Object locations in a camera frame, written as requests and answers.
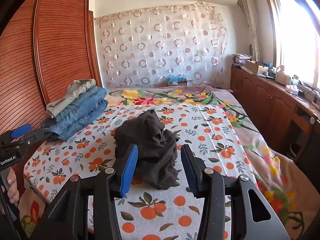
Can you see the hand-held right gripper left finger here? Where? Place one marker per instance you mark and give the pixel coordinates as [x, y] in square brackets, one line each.
[128, 170]

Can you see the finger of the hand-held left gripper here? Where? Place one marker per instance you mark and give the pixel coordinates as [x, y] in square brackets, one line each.
[37, 135]
[21, 130]

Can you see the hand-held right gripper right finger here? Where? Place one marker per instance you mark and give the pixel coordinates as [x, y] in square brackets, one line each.
[190, 170]

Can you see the dark brown pants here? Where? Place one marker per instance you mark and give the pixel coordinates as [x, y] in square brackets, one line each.
[150, 142]

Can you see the folded khaki pants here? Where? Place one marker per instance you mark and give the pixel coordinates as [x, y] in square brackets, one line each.
[65, 100]

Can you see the person's left hand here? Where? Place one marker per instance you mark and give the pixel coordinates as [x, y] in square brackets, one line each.
[12, 180]

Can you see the orange fruit print bedsheet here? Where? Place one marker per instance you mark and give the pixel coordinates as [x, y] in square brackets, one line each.
[212, 142]

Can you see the folded dark-seam blue jeans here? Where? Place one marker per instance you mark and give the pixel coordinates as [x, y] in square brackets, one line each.
[75, 125]

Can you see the folded light blue jeans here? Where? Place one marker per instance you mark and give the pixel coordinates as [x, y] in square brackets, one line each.
[85, 100]

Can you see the pink floral blanket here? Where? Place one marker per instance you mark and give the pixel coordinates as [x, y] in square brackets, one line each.
[250, 130]

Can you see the box with blue bag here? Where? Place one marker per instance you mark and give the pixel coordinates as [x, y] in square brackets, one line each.
[177, 80]

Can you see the wooden slatted wardrobe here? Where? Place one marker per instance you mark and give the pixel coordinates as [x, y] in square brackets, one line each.
[62, 42]

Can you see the long wooden cabinet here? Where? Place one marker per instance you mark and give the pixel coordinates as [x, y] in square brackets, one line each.
[262, 100]

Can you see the stack of papers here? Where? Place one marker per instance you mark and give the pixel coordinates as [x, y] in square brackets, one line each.
[240, 59]

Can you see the open cardboard box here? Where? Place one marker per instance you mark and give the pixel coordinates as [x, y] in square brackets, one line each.
[255, 67]

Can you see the white tissue box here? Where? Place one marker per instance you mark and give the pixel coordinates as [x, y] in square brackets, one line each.
[292, 89]

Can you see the circle pattern sheer curtain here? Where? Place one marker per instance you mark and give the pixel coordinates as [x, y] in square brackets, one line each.
[162, 42]

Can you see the white plastic jug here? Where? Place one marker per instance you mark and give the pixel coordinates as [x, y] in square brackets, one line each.
[281, 74]

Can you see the green capped bottle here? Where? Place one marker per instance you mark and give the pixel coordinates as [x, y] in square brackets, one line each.
[295, 80]

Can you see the pale patterned window curtain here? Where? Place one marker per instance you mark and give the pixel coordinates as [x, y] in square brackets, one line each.
[250, 17]

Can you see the wooden framed window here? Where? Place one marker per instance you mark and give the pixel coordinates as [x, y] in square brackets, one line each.
[295, 42]

